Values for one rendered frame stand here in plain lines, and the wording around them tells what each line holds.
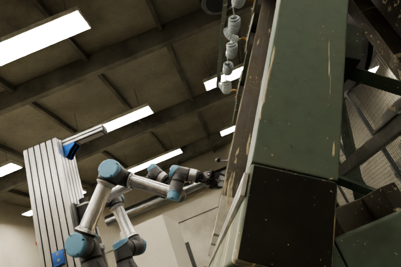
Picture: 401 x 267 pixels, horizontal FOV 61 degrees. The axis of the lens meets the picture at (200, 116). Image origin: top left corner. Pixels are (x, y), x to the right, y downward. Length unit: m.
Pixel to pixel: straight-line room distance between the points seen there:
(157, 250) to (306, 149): 4.22
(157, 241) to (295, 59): 4.21
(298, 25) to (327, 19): 0.05
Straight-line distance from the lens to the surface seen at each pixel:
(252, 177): 0.43
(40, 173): 2.57
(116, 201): 2.79
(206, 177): 1.85
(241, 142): 1.23
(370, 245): 0.46
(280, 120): 0.47
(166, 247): 4.58
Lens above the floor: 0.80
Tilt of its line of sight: 25 degrees up
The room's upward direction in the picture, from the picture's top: 22 degrees counter-clockwise
